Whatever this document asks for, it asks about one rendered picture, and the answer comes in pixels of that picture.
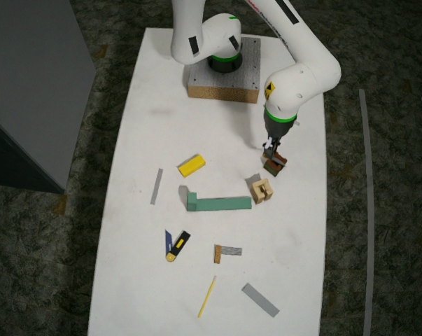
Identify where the try square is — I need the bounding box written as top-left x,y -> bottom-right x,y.
214,246 -> 242,264

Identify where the green l-shaped bar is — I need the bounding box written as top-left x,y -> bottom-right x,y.
187,192 -> 252,212

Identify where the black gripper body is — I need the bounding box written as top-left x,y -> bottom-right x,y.
265,124 -> 289,142

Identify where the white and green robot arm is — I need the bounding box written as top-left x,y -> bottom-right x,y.
170,0 -> 341,132

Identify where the grey flat bar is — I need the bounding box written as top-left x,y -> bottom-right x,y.
242,284 -> 280,318
150,168 -> 164,205

